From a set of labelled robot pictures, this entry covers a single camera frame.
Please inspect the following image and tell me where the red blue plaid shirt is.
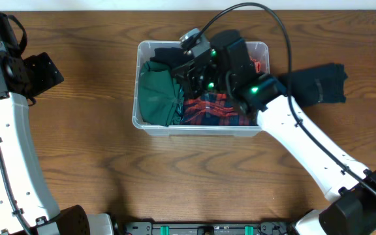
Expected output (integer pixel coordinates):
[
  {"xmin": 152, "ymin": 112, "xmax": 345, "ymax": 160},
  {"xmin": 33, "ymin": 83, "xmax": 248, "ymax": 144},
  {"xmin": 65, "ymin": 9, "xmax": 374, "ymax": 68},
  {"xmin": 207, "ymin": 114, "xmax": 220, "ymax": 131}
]
[{"xmin": 180, "ymin": 93, "xmax": 255, "ymax": 126}]

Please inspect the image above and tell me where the black garment with tape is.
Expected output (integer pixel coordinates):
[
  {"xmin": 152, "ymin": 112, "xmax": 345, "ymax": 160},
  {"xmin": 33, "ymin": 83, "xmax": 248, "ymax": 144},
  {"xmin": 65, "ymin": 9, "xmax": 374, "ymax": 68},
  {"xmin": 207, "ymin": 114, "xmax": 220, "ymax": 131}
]
[{"xmin": 150, "ymin": 47, "xmax": 194, "ymax": 69}]

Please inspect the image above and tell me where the pink garment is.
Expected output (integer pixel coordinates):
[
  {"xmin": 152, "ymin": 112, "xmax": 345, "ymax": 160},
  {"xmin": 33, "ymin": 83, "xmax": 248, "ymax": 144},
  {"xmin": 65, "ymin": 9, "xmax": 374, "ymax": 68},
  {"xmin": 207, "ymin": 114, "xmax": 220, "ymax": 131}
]
[{"xmin": 249, "ymin": 56, "xmax": 261, "ymax": 73}]

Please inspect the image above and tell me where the dark green garment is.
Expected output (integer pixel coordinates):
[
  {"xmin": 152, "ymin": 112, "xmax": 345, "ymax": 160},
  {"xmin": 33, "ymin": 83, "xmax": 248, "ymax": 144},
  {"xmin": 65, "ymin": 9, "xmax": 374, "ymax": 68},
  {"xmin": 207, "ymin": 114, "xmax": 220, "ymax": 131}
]
[{"xmin": 138, "ymin": 61, "xmax": 184, "ymax": 127}]

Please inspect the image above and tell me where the dark navy garment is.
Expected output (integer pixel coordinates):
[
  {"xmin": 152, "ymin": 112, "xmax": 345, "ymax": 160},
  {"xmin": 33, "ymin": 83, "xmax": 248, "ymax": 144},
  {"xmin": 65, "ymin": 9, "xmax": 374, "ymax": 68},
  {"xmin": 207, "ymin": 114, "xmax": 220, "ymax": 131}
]
[{"xmin": 278, "ymin": 63, "xmax": 348, "ymax": 107}]

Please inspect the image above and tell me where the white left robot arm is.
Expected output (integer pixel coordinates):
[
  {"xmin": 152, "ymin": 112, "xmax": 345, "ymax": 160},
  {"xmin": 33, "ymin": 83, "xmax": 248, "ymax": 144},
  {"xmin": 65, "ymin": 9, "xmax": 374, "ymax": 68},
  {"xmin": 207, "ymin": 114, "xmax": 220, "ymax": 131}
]
[{"xmin": 0, "ymin": 12, "xmax": 114, "ymax": 235}]

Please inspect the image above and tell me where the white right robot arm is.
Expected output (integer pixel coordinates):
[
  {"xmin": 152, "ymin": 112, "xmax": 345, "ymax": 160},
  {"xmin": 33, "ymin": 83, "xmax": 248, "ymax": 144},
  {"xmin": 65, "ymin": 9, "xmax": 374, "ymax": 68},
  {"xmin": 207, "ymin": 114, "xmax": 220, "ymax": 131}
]
[{"xmin": 174, "ymin": 29, "xmax": 376, "ymax": 234}]

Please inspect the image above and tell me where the clear plastic storage bin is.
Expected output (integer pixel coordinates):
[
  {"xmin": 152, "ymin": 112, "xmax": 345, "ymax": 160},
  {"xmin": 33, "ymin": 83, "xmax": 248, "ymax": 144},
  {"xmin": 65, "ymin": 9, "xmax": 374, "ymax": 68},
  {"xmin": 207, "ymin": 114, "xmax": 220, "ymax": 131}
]
[{"xmin": 131, "ymin": 40, "xmax": 270, "ymax": 137}]

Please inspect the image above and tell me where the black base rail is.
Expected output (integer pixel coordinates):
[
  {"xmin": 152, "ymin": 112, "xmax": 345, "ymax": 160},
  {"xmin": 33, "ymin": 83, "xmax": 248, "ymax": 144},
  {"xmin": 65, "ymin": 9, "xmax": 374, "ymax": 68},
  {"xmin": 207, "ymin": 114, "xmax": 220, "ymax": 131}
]
[{"xmin": 123, "ymin": 221, "xmax": 297, "ymax": 235}]

